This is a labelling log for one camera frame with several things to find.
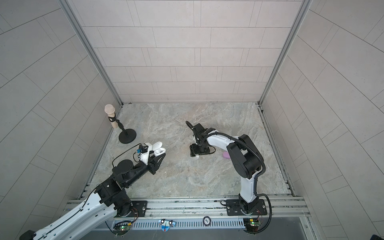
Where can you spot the right green circuit board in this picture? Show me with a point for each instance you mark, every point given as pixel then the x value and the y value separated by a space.
pixel 251 225

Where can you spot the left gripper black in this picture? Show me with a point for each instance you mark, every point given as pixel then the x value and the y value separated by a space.
pixel 154 166

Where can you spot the round black sticker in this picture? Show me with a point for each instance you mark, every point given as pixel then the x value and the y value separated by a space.
pixel 207 221

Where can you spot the aluminium rail frame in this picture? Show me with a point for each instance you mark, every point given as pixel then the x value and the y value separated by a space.
pixel 283 206

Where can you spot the white earbud charging case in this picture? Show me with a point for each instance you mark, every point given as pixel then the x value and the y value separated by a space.
pixel 158 149

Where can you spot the blue white small device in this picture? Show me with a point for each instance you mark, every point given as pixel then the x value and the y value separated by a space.
pixel 166 224

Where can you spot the green circuit board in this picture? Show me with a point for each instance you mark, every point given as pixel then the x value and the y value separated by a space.
pixel 121 228
pixel 251 225

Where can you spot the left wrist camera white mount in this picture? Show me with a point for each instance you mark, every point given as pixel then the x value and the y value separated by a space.
pixel 144 152

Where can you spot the pink earbud charging case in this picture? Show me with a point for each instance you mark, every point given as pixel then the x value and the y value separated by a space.
pixel 226 155

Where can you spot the beige microphone on black stand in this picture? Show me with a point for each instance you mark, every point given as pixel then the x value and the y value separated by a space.
pixel 127 135

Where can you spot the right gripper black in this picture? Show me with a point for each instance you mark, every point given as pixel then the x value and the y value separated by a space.
pixel 193 149

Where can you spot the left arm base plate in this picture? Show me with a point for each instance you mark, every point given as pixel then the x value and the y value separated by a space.
pixel 135 209

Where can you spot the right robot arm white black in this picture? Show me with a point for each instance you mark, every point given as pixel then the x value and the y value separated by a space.
pixel 246 159

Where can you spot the left green circuit board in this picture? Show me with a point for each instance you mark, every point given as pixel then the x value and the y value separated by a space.
pixel 121 228

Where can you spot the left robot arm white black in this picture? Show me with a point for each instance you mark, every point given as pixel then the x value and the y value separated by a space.
pixel 108 200

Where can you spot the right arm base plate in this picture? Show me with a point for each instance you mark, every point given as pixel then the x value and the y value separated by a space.
pixel 236 207

